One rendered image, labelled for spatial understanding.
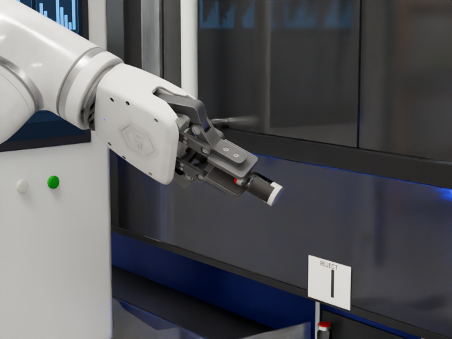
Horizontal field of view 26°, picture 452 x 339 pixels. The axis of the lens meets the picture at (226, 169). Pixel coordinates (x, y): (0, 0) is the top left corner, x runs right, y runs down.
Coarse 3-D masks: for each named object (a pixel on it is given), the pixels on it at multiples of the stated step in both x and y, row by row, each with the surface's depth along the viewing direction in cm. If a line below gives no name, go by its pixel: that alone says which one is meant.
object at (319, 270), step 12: (312, 264) 138; (324, 264) 136; (336, 264) 134; (312, 276) 138; (324, 276) 136; (336, 276) 134; (348, 276) 132; (312, 288) 138; (324, 288) 136; (336, 288) 134; (348, 288) 132; (324, 300) 136; (336, 300) 134; (348, 300) 132
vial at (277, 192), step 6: (252, 174) 96; (258, 174) 96; (240, 180) 96; (246, 180) 96; (252, 180) 96; (264, 180) 96; (270, 180) 96; (246, 186) 96; (276, 186) 96; (276, 192) 95; (270, 198) 95; (276, 198) 96; (270, 204) 96
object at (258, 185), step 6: (258, 180) 96; (252, 186) 96; (258, 186) 96; (264, 186) 95; (270, 186) 95; (252, 192) 96; (258, 192) 96; (264, 192) 95; (270, 192) 95; (264, 198) 96
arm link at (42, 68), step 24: (0, 0) 103; (0, 24) 101; (24, 24) 101; (48, 24) 102; (0, 48) 100; (24, 48) 99; (48, 48) 99; (72, 48) 99; (24, 72) 99; (48, 72) 99; (48, 96) 100
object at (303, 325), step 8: (280, 328) 149; (288, 328) 149; (296, 328) 150; (304, 328) 151; (248, 336) 145; (256, 336) 145; (264, 336) 146; (272, 336) 147; (280, 336) 148; (288, 336) 149; (296, 336) 150; (304, 336) 151
